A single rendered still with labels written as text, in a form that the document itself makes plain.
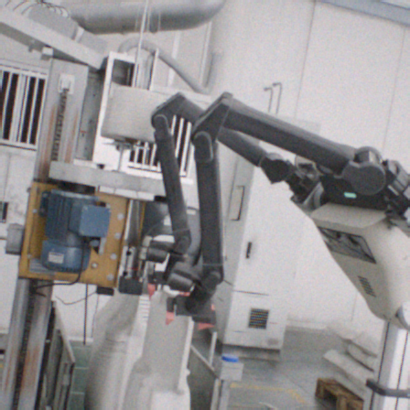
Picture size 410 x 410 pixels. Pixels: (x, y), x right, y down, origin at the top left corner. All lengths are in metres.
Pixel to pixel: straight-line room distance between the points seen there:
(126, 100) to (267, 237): 4.13
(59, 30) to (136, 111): 2.73
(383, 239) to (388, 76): 5.65
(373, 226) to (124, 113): 0.87
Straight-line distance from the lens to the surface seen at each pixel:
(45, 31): 4.84
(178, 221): 2.20
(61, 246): 2.22
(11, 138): 5.17
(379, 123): 7.34
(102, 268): 2.45
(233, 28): 5.77
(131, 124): 2.23
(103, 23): 5.07
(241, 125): 1.61
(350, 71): 7.23
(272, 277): 6.31
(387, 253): 1.84
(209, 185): 1.68
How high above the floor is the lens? 1.41
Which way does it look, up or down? 3 degrees down
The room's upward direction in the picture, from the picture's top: 10 degrees clockwise
